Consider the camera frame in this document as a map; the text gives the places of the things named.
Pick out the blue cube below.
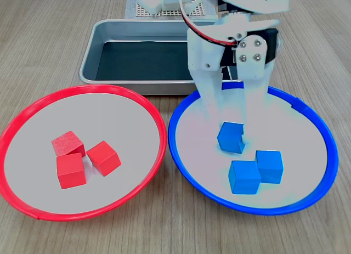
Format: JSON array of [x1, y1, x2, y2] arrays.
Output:
[[217, 121, 246, 155], [254, 150, 284, 184], [228, 160, 262, 195]]

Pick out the black tray mat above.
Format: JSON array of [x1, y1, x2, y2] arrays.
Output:
[[94, 40, 237, 82]]

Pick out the blue-rimmed white plate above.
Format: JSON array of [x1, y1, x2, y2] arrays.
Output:
[[168, 82, 339, 217]]

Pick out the red-rimmed white plate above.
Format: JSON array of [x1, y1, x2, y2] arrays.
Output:
[[0, 83, 167, 222]]

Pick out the steel tray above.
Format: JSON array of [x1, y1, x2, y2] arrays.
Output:
[[78, 19, 240, 96]]

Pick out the red cube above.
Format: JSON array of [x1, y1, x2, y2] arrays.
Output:
[[86, 140, 122, 177], [51, 131, 86, 157], [56, 152, 87, 190]]

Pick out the red and black cable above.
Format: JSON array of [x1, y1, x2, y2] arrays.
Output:
[[179, 0, 238, 48]]

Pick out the pale perforated base plate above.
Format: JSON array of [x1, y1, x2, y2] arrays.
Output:
[[124, 0, 220, 20]]

